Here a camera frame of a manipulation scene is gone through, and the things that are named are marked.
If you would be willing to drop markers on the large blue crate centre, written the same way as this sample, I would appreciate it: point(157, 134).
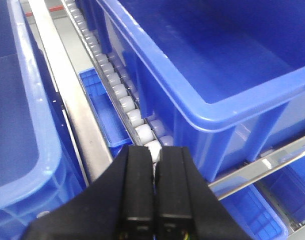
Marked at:
point(225, 78)

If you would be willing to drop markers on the large blue crate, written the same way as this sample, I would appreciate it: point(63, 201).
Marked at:
point(225, 78)
point(39, 171)

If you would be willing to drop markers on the blue bin lower left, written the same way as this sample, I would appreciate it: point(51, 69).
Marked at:
point(110, 123)

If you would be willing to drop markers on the white roller conveyor track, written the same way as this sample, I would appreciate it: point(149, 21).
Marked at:
point(142, 131)

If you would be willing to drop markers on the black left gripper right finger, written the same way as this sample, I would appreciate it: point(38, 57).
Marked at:
point(186, 208)

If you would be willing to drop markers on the blue bin lower middle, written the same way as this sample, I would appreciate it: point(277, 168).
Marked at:
point(254, 214)

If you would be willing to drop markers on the large blue crate left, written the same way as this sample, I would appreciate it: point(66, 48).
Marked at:
point(39, 171)

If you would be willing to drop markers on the blue bin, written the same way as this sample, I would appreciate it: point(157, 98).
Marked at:
point(254, 214)
point(110, 123)

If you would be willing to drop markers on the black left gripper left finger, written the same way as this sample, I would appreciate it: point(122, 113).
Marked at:
point(116, 206)

